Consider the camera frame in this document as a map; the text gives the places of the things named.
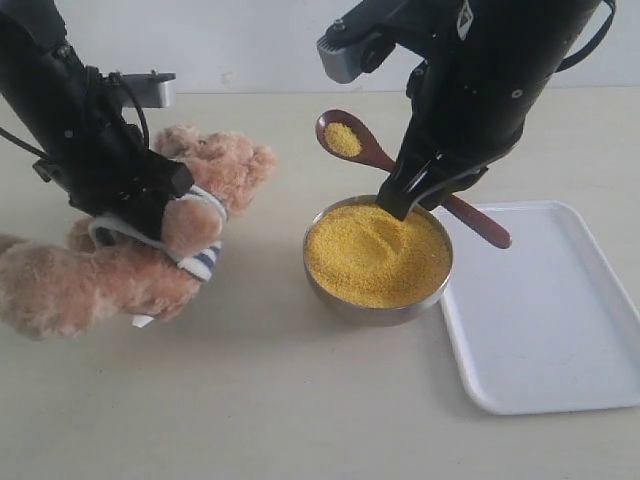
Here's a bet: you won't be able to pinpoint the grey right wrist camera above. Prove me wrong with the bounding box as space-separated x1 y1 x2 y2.
315 0 451 85

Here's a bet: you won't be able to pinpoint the yellow millet grains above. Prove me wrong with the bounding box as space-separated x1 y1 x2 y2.
305 204 453 309

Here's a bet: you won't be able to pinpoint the dark red wooden spoon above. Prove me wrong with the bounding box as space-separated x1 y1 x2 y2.
315 109 512 249

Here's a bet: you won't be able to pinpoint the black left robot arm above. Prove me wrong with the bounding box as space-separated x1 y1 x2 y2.
1 1 194 240

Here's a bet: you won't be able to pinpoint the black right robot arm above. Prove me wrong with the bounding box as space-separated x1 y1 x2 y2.
376 0 613 220

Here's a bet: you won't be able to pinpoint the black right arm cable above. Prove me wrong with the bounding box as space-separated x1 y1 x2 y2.
554 0 616 72

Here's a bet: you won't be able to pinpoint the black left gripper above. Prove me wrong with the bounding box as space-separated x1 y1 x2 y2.
32 66 194 241

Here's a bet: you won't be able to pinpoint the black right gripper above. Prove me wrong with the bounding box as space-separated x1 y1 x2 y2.
375 49 550 221

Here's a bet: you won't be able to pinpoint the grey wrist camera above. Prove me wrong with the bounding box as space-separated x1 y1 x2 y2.
315 0 451 85
107 70 176 109

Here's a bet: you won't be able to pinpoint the steel bowl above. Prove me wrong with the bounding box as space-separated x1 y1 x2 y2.
302 195 454 326

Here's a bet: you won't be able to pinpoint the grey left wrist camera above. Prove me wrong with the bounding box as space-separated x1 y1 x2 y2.
107 70 176 109

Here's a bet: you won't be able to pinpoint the white plastic tray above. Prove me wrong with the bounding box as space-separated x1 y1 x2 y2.
439 201 639 415

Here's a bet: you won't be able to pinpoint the brown plush teddy bear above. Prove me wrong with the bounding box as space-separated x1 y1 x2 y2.
1 125 277 340

